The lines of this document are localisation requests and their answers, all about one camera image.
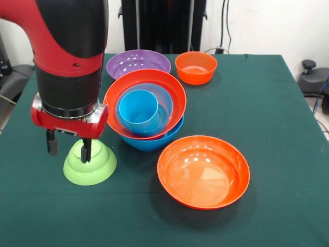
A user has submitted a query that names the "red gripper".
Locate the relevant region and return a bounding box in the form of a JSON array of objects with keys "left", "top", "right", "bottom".
[{"left": 30, "top": 103, "right": 109, "bottom": 164}]

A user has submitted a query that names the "green bowl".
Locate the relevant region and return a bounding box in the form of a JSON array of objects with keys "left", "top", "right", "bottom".
[{"left": 63, "top": 138, "right": 118, "bottom": 186}]

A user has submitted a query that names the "blue cup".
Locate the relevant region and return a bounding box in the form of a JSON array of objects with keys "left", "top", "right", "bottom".
[{"left": 119, "top": 89, "right": 159, "bottom": 132}]

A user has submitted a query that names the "small blue bowl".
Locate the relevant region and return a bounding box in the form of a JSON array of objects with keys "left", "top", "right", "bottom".
[{"left": 116, "top": 83, "right": 174, "bottom": 137}]

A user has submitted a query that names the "large orange bowl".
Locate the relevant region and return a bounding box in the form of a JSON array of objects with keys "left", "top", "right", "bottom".
[
  {"left": 157, "top": 135, "right": 251, "bottom": 211},
  {"left": 102, "top": 68, "right": 187, "bottom": 141}
]

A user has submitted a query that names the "large blue bowl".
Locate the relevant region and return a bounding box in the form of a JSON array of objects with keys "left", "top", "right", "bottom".
[{"left": 120, "top": 115, "right": 185, "bottom": 152}]

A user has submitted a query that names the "purple bowl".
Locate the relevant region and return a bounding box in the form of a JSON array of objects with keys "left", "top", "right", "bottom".
[{"left": 106, "top": 49, "right": 172, "bottom": 80}]

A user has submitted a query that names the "small orange bowl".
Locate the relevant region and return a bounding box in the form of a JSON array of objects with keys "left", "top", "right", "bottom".
[{"left": 175, "top": 51, "right": 218, "bottom": 85}]

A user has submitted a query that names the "dark green tablecloth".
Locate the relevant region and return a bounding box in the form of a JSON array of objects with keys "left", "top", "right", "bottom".
[{"left": 0, "top": 52, "right": 329, "bottom": 247}]

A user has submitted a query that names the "grey pedestal foot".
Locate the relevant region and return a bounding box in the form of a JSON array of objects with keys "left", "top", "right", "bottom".
[
  {"left": 0, "top": 64, "right": 35, "bottom": 103},
  {"left": 298, "top": 59, "right": 329, "bottom": 95}
]

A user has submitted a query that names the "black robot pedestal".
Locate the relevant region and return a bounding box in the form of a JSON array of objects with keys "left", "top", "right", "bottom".
[{"left": 118, "top": 0, "right": 208, "bottom": 55}]

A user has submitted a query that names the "black cable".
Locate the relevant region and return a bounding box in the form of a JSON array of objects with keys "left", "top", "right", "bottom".
[{"left": 220, "top": 0, "right": 233, "bottom": 54}]

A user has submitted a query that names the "blue cable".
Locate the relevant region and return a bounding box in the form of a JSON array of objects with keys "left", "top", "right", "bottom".
[{"left": 312, "top": 74, "right": 329, "bottom": 115}]

